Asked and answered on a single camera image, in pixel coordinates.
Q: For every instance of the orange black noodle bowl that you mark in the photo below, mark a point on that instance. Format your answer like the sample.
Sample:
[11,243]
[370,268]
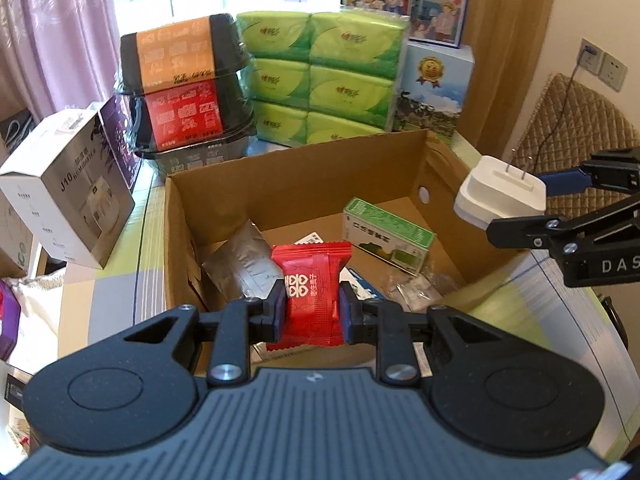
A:
[180,53]

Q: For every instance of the silver foil pouch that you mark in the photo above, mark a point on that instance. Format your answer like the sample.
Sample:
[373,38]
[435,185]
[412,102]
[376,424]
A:
[240,268]

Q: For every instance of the green white spray medicine box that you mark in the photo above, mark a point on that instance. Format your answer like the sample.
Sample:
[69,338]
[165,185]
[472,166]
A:
[380,233]

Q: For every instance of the white humidifier box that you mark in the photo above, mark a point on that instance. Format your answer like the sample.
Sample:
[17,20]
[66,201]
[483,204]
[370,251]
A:
[64,183]

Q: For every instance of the pink curtain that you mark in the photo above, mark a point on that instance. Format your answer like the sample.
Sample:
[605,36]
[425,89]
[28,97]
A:
[60,53]

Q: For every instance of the red candy wrapper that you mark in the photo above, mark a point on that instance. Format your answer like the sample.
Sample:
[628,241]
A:
[312,280]

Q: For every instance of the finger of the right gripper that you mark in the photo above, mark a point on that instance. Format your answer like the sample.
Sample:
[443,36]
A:
[525,232]
[565,182]

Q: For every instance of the white power plug adapter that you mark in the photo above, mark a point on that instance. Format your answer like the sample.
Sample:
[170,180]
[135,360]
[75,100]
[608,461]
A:
[494,189]

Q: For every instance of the brown quilted chair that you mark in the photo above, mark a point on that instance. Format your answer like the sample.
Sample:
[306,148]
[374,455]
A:
[571,122]

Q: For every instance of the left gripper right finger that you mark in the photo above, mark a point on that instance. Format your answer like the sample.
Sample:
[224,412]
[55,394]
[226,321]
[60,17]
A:
[380,323]

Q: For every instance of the blue milk carton box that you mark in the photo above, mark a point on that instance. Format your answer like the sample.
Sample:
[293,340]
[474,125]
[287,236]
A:
[433,88]

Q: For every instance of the red black noodle bowl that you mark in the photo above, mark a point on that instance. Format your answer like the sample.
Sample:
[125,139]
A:
[207,110]

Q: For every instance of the wall socket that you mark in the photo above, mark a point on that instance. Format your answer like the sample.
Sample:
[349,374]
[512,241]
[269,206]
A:
[611,71]

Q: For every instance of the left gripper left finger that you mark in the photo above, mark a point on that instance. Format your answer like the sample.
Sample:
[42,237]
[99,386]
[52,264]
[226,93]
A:
[241,324]

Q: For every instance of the brown cardboard box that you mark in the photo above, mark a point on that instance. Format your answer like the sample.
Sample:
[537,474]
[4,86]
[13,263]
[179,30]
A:
[290,193]

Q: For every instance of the green tissue pack bundle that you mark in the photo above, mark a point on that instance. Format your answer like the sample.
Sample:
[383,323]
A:
[316,77]

